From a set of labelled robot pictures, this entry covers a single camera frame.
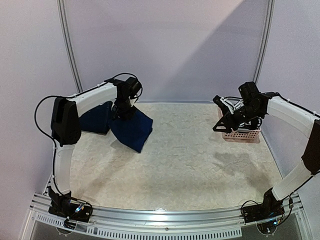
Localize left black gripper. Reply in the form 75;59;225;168
111;95;137;120

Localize blue garment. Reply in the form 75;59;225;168
108;109;154;153

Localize dark blue denim jeans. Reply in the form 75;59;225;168
79;101;113;135

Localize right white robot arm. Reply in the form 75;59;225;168
212;81;320;201

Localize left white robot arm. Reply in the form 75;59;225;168
50;73;143;196

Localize pink plastic laundry basket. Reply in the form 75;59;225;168
220;96;263;142

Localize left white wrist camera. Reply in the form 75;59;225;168
129;95;139;106

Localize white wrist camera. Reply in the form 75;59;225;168
212;95;244;115
129;95;139;106

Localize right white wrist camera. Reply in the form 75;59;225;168
212;95;244;115

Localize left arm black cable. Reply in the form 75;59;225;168
34;72;144;196

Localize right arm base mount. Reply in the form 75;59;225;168
240;195;294;236

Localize aluminium front rail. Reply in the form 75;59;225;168
23;192;310;240

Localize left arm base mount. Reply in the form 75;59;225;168
48;186;93;223

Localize left aluminium frame post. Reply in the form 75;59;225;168
57;0;83;93

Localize aluminium frame post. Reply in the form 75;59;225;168
253;0;275;85
57;0;83;93

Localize right aluminium frame post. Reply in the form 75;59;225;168
253;0;275;85

